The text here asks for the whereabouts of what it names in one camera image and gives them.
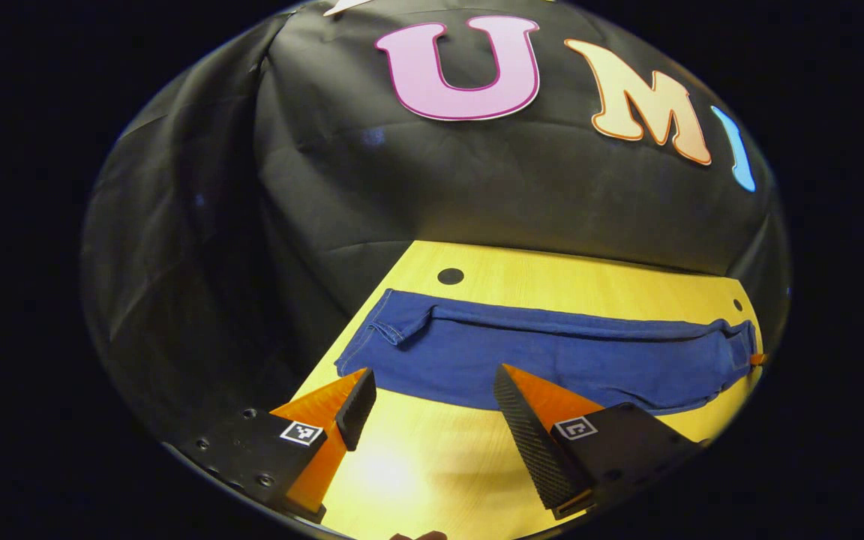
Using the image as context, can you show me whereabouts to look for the blue denim jeans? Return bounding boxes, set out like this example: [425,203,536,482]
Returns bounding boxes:
[334,289,761,416]

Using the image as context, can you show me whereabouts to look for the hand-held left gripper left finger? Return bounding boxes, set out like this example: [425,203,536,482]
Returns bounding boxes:
[164,366,378,524]

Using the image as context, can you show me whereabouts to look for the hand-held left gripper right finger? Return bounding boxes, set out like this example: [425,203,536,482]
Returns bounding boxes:
[493,364,707,521]

